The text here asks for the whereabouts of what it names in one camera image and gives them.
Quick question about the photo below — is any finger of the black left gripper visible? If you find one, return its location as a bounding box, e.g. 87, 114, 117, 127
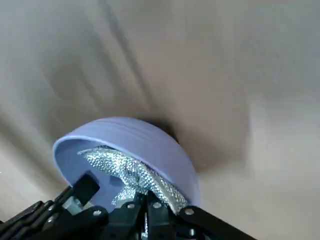
0, 172, 101, 240

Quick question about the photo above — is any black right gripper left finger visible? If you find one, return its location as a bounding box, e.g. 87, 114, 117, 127
37, 193, 147, 240

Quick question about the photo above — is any purple bowl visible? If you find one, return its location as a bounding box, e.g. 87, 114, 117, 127
51, 115, 202, 208

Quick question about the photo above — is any silver sponge cloth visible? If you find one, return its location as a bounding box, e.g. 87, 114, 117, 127
77, 145, 189, 216

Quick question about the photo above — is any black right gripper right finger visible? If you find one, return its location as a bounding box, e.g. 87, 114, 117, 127
146, 191, 259, 240

